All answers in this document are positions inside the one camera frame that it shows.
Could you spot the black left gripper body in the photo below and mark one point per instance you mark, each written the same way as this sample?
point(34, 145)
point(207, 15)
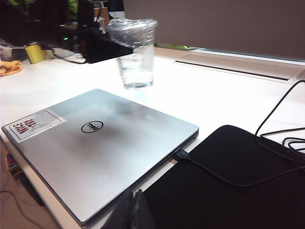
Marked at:
point(74, 40)

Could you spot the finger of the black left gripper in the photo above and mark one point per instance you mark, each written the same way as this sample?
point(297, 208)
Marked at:
point(104, 48)

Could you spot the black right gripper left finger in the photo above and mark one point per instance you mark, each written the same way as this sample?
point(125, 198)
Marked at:
point(125, 214)

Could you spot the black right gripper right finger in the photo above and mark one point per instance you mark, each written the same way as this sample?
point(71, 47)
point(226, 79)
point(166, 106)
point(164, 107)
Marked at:
point(141, 214)

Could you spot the clear plastic lidded cup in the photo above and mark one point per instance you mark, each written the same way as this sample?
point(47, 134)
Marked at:
point(138, 71)

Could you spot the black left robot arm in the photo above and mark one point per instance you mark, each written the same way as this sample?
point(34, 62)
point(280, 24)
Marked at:
point(23, 19)

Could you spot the silver Dell laptop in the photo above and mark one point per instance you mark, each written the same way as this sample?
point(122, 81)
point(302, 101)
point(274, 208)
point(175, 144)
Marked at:
point(95, 155)

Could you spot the green item behind divider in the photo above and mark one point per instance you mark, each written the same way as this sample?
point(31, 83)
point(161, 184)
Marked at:
point(171, 46)

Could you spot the orange cloth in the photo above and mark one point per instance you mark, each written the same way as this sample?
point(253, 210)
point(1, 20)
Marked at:
point(10, 68)

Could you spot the black mouse pad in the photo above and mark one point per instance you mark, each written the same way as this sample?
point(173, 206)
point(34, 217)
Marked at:
point(214, 202)

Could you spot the brown fabric desk divider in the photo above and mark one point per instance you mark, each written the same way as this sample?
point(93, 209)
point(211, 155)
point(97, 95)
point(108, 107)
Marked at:
point(214, 23)

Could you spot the colourful box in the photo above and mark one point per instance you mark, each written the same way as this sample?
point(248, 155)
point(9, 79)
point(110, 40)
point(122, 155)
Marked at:
point(12, 164)

